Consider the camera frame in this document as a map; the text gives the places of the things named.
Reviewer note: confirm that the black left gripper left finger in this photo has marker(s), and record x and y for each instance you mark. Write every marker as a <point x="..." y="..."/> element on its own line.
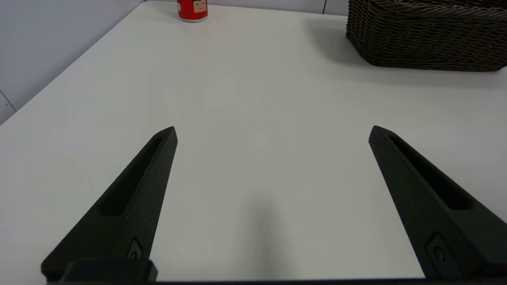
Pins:
<point x="122" y="217"/>

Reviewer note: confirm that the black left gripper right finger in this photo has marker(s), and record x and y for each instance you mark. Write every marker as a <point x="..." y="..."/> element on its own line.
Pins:
<point x="431" y="209"/>

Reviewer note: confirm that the dark brown wicker basket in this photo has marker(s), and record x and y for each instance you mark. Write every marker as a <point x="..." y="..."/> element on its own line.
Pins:
<point x="429" y="33"/>

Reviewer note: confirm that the red soda can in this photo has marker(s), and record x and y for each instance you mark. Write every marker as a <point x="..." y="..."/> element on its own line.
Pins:
<point x="192" y="10"/>

